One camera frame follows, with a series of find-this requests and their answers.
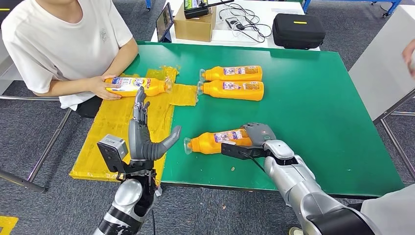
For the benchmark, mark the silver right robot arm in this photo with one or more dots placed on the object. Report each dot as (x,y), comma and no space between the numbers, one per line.
(291,181)

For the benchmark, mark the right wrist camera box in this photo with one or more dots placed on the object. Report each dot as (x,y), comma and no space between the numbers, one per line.
(236,150)

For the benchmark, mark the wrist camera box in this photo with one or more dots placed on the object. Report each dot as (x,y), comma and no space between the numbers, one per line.
(236,150)
(112,146)

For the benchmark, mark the black carrying case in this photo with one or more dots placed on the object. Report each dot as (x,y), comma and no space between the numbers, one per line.
(6,18)
(298,32)

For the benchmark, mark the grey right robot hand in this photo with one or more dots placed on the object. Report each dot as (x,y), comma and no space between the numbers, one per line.
(259,134)

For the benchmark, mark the person's hand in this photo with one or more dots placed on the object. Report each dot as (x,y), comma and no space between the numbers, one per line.
(409,58)

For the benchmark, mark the orange detergent bottle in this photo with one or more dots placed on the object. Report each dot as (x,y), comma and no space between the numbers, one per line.
(207,144)
(155,87)
(227,94)
(214,75)

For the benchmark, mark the yellow floor sticker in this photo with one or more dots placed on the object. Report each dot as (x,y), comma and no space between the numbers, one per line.
(6,225)

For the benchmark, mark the cardboard box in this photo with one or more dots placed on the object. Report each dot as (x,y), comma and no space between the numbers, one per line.
(194,29)

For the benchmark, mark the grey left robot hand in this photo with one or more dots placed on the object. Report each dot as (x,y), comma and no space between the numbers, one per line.
(141,146)

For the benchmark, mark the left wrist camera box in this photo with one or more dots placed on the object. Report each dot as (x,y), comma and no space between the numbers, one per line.
(112,146)

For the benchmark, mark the grey metal desk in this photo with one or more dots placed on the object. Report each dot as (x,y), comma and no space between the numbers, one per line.
(8,71)

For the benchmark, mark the black handheld radio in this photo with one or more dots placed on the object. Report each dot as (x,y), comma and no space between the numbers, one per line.
(194,13)

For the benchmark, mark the white side table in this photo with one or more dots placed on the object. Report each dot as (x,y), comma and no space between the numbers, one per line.
(382,55)

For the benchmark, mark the black tablet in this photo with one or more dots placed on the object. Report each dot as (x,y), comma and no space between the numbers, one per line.
(164,22)

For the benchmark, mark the person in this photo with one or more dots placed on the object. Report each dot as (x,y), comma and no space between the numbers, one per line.
(389,211)
(58,42)

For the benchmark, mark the person's right hand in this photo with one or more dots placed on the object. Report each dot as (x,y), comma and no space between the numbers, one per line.
(99,87)

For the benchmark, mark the yellow taped mat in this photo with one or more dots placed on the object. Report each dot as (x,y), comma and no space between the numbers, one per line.
(107,136)

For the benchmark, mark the green table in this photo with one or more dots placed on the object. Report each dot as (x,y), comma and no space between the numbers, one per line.
(308,113)

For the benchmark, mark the white shoe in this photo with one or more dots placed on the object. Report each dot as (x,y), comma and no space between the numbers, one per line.
(295,231)

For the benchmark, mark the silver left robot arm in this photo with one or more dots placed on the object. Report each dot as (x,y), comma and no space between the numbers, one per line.
(126,198)

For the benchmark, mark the blue metal rack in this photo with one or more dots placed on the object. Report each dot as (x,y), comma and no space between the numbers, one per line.
(148,4)

